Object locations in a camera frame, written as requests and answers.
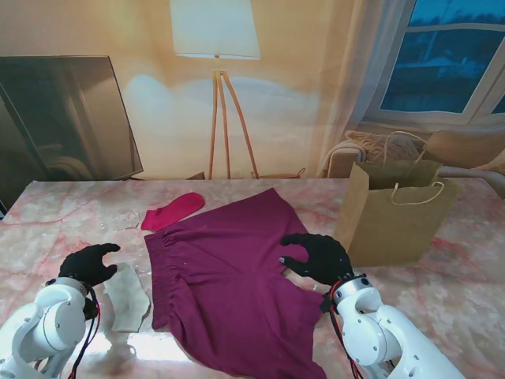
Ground beige knitted cushion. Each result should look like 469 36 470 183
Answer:
345 129 423 163

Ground red pink sock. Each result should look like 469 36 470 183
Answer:
140 192 205 232

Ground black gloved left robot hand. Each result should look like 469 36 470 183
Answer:
58 243 122 287

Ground beige armchair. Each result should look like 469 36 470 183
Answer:
321 129 505 186

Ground white shade tripod floor lamp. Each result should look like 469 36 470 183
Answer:
169 0 261 181

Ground sheer cream curtain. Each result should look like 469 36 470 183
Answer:
315 0 415 178

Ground arm red black cables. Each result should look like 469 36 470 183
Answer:
321 282 364 379
66 283 102 379

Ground left arm red black cables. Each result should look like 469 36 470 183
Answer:
66 283 102 379

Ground kraft paper bag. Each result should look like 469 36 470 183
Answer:
334 132 461 268

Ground magenta purple shorts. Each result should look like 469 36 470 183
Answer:
144 188 327 379

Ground white framed window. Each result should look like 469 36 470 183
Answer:
362 0 505 127

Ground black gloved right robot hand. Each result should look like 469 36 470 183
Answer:
279 232 355 287

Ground right arm red black cables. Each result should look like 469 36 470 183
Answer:
321 282 364 379

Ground dark flat screen television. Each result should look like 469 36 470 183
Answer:
0 55 144 182

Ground white sock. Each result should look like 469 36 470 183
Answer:
103 262 152 333

